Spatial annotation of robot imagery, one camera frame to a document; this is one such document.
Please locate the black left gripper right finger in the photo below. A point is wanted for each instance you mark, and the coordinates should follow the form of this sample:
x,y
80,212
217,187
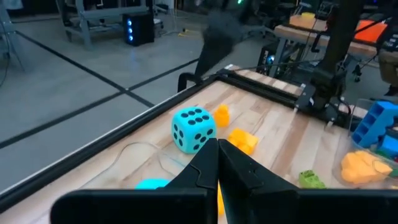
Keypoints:
x,y
236,177

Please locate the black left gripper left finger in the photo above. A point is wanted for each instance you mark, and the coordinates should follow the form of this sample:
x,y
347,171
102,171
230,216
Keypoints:
x,y
205,174

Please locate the yellow stepped building block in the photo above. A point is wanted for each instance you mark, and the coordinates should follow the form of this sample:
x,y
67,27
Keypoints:
x,y
220,199
244,140

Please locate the teal foam die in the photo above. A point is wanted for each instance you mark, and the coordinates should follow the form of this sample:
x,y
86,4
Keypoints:
x,y
192,130
152,184

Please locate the large blue building block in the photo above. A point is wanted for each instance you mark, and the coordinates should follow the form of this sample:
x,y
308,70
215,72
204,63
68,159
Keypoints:
x,y
373,124

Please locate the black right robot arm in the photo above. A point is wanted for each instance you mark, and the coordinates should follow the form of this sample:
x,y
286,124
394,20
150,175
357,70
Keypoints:
x,y
329,81

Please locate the computer under table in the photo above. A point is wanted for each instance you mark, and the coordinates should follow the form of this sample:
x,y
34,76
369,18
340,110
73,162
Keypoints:
x,y
267,59

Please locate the small yellow single-stud block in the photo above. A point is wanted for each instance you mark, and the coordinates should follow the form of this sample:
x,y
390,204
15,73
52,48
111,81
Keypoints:
x,y
221,116

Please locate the lime green building brick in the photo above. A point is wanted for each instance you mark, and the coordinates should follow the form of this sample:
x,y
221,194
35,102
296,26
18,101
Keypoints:
x,y
311,180

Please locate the wooden work table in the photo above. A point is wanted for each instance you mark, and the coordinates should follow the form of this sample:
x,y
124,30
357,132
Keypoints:
x,y
298,31

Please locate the computer with blue lights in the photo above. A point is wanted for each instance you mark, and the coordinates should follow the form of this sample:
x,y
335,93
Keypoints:
x,y
140,29

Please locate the yellow round item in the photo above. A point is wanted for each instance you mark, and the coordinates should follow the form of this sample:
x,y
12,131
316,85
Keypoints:
x,y
308,15

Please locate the clear rounded plastic bin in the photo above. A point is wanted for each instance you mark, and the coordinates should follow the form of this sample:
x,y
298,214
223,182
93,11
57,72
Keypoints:
x,y
339,174

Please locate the orange flat item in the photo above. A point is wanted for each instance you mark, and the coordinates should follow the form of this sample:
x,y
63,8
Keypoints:
x,y
371,31

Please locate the person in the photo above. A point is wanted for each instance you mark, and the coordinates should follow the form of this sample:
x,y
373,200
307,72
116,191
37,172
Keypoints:
x,y
388,68

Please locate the black metal table frame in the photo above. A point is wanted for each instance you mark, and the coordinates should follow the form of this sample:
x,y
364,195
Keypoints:
x,y
264,88

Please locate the grey metal table frame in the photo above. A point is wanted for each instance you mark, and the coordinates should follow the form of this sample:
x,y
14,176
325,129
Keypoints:
x,y
84,18

